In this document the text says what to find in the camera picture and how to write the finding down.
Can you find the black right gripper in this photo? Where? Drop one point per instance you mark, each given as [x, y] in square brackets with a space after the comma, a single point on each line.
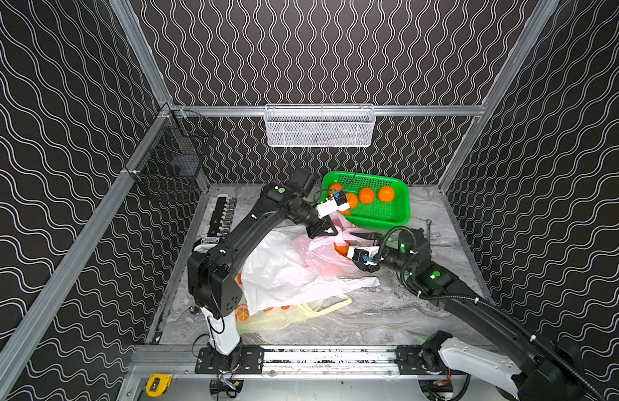
[368, 235]

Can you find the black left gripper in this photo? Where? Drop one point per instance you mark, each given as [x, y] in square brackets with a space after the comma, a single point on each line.
[319, 225]

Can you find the pink plastic bag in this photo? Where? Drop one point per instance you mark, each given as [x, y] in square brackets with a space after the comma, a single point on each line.
[319, 255]

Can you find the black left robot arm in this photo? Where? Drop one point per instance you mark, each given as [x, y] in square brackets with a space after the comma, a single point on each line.
[212, 275]

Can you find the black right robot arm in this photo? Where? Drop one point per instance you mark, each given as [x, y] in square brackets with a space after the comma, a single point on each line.
[526, 365]

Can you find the green plastic basket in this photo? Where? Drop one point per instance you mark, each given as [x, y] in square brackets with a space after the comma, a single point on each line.
[377, 202]

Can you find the orange top centre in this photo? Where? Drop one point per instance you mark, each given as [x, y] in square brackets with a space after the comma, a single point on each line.
[342, 250]

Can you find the orange centre bottom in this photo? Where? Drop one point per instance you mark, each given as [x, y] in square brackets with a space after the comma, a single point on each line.
[352, 200]

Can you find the large orange middle right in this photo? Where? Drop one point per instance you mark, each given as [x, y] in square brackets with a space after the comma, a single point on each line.
[366, 195]

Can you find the large orange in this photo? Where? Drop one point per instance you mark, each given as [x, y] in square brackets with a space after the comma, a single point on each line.
[366, 195]
[386, 194]

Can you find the large orange top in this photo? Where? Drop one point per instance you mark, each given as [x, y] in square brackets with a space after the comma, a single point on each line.
[386, 194]

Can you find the orange far left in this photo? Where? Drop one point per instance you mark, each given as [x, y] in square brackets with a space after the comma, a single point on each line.
[335, 189]

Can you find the silver wrench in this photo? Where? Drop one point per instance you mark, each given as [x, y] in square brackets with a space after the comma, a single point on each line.
[428, 229]

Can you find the white plastic bag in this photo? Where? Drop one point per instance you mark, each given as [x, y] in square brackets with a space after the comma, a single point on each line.
[274, 274]

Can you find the yellow bag with orange print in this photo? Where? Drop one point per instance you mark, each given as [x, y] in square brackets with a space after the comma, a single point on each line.
[274, 316]

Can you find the yellow tape measure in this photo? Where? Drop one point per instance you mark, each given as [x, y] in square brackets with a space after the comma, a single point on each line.
[157, 385]

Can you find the socket set rail holder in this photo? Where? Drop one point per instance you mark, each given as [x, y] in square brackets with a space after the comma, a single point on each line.
[219, 225]

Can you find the white wire mesh basket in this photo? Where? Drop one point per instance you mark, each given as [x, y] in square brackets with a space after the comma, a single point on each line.
[319, 126]

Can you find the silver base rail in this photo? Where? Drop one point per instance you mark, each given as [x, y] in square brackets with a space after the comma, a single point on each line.
[324, 362]

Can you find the black wire basket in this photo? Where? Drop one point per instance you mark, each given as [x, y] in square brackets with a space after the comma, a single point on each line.
[168, 172]

